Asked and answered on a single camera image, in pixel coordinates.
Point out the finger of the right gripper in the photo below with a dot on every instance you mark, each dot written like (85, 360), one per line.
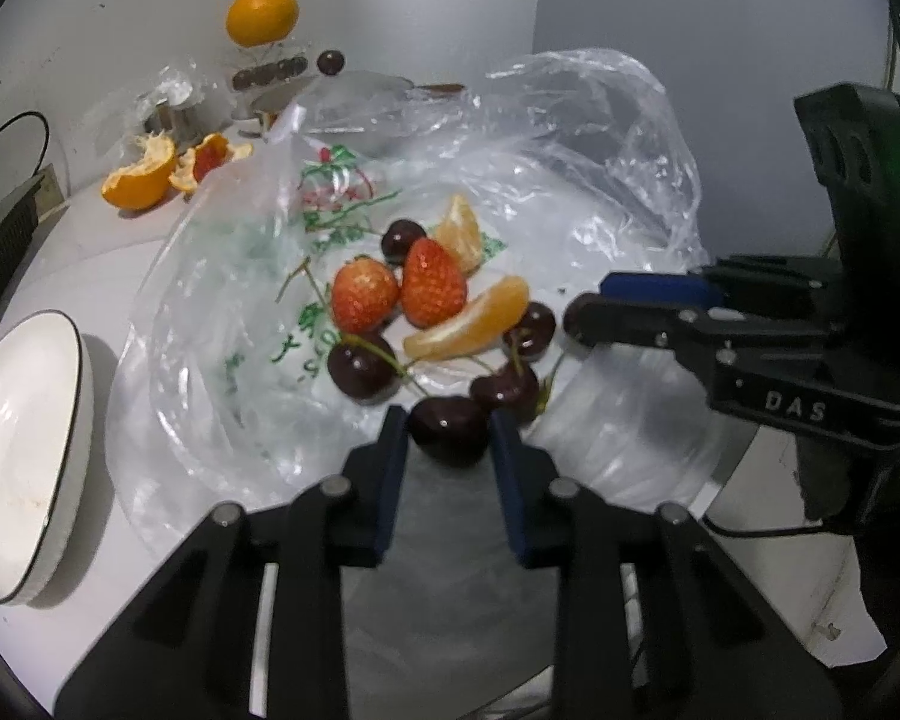
(592, 320)
(662, 288)

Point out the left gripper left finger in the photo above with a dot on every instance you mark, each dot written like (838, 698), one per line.
(348, 519)

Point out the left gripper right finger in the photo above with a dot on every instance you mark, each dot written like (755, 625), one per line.
(534, 520)

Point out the dark cherry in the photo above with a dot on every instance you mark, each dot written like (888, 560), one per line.
(530, 337)
(363, 370)
(451, 430)
(511, 387)
(398, 239)

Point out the orange segment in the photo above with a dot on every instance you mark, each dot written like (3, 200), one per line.
(481, 322)
(458, 232)

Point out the red strawberry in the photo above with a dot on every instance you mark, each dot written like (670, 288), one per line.
(433, 288)
(364, 294)

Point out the dark cherry top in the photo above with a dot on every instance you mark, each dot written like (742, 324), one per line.
(398, 239)

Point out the clear printed plastic bag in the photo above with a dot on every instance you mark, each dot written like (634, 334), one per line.
(574, 166)

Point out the white plate dark rim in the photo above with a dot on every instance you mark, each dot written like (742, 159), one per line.
(46, 419)

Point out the metal pot lid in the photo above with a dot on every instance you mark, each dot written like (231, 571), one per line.
(331, 82)

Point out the orange peel piece right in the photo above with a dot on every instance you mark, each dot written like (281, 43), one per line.
(197, 162)

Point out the orange peel half left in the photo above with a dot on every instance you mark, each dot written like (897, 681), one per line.
(143, 184)

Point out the whole orange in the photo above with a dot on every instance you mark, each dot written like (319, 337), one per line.
(253, 23)

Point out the crumpled small plastic wrap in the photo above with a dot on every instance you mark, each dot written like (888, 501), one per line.
(180, 101)

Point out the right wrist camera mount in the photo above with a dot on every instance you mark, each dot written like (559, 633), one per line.
(853, 135)

